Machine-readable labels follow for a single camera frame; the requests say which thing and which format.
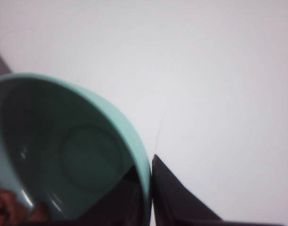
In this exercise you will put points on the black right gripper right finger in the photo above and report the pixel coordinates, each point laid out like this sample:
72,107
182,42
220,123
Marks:
175,205

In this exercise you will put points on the teal ceramic bowl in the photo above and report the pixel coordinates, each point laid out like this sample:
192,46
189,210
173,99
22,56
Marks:
65,146

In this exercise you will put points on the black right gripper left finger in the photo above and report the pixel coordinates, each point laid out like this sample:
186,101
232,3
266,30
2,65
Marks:
122,206

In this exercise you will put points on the brown beef cubes pile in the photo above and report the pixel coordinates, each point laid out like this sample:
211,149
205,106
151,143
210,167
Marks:
14,213

